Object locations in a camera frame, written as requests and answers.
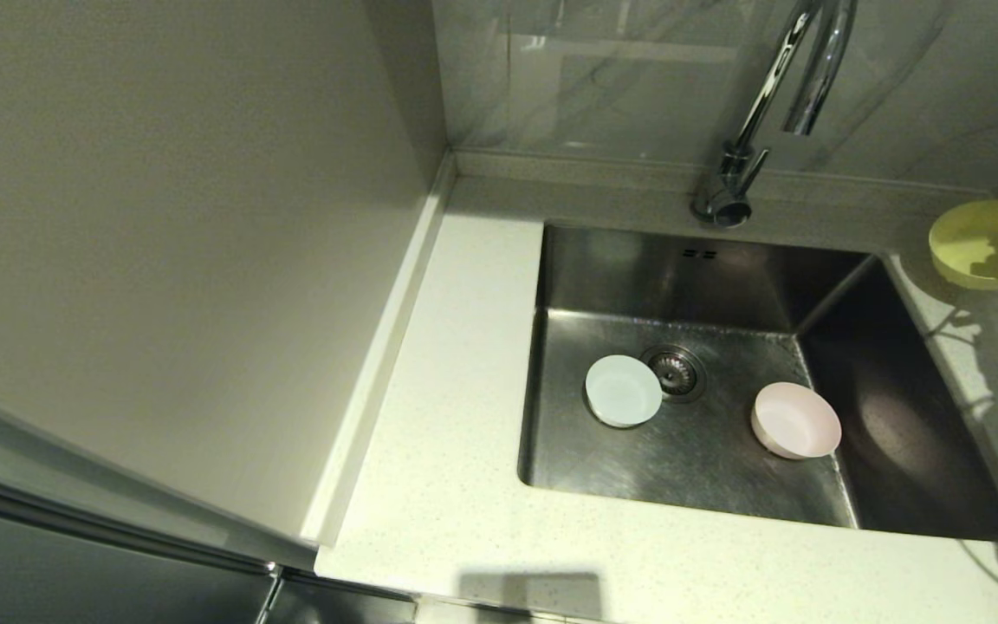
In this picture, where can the white plastic bowl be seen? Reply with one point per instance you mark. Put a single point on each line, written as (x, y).
(623, 392)

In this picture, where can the pink plastic bowl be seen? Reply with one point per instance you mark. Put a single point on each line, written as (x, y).
(798, 420)

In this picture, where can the round metal drain strainer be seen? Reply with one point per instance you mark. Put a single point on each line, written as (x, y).
(679, 373)

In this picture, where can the yellow plastic bowl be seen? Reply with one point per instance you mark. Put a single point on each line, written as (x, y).
(980, 247)

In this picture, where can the dark steel appliance door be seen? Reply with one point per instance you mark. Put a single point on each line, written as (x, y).
(74, 572)

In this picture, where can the stainless steel sink basin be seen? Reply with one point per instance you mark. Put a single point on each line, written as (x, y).
(603, 468)

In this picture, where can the chrome gooseneck faucet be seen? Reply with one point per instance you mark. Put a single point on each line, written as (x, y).
(724, 201)

